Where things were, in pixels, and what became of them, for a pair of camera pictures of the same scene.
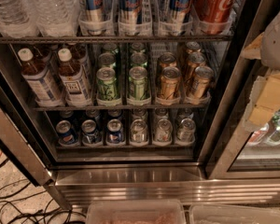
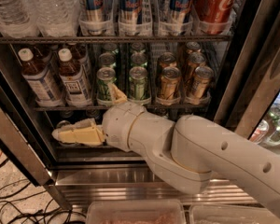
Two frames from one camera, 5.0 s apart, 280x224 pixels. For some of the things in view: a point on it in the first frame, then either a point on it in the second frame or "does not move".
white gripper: [277, 42] to [119, 126]
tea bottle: [75, 79] does not move
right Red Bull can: [179, 4] does not move
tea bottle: [40, 83] does not move
